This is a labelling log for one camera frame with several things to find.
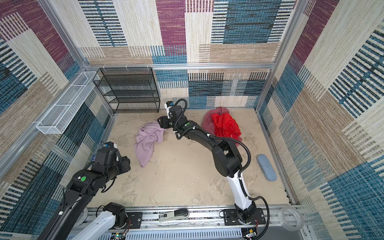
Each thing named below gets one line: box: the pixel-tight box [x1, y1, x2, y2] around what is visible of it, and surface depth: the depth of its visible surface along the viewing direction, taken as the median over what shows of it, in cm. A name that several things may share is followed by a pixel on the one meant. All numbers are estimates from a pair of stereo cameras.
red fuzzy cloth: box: [211, 113, 242, 140], surface depth 103 cm
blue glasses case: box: [256, 154, 277, 182], surface depth 88 cm
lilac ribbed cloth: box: [134, 120, 164, 167], surface depth 101 cm
